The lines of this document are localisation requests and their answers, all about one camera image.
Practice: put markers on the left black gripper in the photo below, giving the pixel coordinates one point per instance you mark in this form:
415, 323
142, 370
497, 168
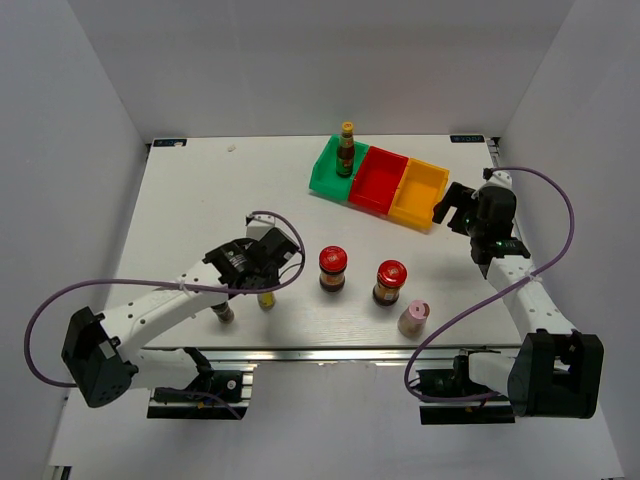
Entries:
274, 278

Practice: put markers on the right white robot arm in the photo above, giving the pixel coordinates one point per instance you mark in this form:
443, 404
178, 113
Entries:
557, 370

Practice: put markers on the black cap spice jar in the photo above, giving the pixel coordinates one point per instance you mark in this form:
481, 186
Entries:
223, 312

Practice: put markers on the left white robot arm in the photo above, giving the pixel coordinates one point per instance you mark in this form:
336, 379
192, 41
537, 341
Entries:
107, 354

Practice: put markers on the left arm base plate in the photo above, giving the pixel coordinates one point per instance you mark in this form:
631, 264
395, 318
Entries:
224, 396

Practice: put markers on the red lid jar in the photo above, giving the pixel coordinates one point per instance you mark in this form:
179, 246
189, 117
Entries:
332, 263
391, 277

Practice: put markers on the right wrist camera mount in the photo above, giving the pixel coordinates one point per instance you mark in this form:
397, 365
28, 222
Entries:
498, 178

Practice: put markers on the yellow plastic bin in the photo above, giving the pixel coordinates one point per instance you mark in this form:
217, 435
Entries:
422, 186

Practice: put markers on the left table logo sticker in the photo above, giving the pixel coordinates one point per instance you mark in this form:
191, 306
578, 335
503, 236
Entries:
169, 142

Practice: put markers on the right table logo sticker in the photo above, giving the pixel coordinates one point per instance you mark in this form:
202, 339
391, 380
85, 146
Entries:
463, 139

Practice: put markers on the red lid jar left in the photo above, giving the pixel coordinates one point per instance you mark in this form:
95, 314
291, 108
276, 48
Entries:
332, 263

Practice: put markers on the small brown cap bottle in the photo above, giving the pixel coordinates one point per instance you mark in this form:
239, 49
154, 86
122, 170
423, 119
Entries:
266, 301

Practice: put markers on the aluminium table front rail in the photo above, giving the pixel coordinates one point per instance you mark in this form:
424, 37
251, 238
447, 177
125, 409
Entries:
335, 355

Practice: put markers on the table logo sticker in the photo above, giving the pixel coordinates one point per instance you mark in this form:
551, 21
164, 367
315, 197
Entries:
463, 139
169, 142

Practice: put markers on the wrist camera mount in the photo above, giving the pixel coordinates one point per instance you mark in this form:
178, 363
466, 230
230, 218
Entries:
258, 225
498, 178

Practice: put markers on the red lid jar right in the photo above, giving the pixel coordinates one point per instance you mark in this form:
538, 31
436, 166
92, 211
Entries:
391, 277

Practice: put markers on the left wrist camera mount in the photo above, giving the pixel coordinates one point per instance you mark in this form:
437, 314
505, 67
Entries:
258, 225

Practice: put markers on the pink cap spice bottle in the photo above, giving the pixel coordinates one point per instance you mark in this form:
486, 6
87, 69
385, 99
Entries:
412, 321

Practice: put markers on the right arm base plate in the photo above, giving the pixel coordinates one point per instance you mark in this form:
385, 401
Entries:
458, 400

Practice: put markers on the red plastic bin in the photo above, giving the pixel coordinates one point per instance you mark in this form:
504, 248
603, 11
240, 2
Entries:
377, 179

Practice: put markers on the green plastic bin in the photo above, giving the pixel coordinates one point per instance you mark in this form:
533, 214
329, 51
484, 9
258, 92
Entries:
324, 179

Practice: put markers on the yellow cap sauce bottle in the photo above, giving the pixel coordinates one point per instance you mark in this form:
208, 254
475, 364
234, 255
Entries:
345, 154

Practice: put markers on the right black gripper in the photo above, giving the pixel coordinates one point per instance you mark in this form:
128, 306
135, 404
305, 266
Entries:
457, 196

